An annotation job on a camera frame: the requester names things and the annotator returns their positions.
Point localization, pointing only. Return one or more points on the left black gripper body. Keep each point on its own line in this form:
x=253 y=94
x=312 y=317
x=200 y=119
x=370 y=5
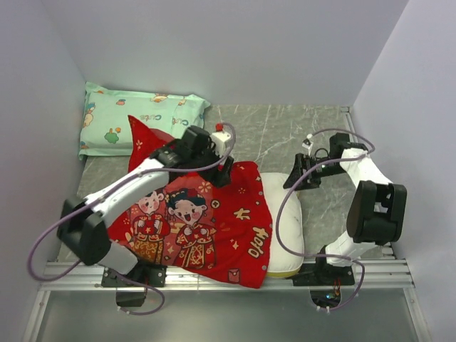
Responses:
x=208 y=157

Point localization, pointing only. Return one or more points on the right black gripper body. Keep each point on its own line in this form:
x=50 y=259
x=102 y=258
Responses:
x=328 y=169

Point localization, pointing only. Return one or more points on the red patterned pillowcase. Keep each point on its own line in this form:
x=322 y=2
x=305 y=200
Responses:
x=221 y=233

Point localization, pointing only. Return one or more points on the cream yellow foam pillow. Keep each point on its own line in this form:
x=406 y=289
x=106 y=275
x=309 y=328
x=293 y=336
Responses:
x=281 y=263

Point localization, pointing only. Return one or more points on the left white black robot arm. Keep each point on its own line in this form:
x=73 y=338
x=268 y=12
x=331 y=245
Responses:
x=84 y=224

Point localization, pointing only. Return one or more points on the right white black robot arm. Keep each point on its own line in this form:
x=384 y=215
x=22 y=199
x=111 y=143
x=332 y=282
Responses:
x=377 y=211

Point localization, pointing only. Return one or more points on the mint green cartoon pillow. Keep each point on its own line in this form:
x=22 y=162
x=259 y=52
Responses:
x=106 y=129

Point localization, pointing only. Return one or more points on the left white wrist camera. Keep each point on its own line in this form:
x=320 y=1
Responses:
x=221 y=139

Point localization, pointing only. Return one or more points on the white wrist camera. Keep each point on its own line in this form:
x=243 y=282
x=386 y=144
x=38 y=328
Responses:
x=307 y=144
x=221 y=139

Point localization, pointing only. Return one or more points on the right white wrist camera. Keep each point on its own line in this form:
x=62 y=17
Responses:
x=307 y=144

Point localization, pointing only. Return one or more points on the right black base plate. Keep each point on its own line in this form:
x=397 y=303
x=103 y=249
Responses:
x=320 y=273

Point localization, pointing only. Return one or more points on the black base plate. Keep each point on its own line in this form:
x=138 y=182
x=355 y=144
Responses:
x=131 y=290
x=320 y=273

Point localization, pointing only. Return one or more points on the aluminium front rail frame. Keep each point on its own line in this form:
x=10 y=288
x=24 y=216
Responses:
x=368 y=274

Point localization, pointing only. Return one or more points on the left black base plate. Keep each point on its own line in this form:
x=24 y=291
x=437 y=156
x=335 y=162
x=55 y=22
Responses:
x=131 y=290

